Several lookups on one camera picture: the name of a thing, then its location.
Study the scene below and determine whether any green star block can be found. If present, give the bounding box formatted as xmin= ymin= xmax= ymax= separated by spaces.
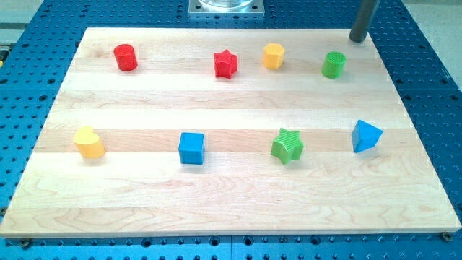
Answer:
xmin=271 ymin=128 xmax=304 ymax=165

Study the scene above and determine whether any red star block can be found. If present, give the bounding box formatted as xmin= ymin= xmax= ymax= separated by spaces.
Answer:
xmin=214 ymin=49 xmax=238 ymax=79

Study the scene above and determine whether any blue cube block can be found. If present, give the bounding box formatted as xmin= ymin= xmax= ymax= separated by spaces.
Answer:
xmin=178 ymin=132 xmax=204 ymax=165

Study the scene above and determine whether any light wooden board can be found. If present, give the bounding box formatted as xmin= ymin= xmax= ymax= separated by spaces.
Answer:
xmin=1 ymin=27 xmax=461 ymax=238

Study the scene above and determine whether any yellow hexagon block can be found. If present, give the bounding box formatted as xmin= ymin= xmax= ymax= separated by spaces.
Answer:
xmin=262 ymin=43 xmax=285 ymax=69

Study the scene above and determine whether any green cylinder block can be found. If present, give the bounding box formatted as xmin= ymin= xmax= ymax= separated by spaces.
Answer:
xmin=321 ymin=51 xmax=347 ymax=79

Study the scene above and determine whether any red cylinder block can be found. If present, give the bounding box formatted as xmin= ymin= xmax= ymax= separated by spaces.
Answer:
xmin=113 ymin=44 xmax=138 ymax=72

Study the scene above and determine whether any blue triangle block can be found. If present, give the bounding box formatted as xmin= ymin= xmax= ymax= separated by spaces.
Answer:
xmin=351 ymin=120 xmax=383 ymax=153

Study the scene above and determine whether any yellow heart block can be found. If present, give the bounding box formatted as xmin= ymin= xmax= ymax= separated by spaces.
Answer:
xmin=73 ymin=126 xmax=105 ymax=158

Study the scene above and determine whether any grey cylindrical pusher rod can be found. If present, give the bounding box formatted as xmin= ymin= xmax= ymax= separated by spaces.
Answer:
xmin=349 ymin=0 xmax=380 ymax=43

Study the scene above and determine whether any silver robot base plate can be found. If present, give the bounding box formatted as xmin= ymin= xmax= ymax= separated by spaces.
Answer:
xmin=188 ymin=0 xmax=265 ymax=17

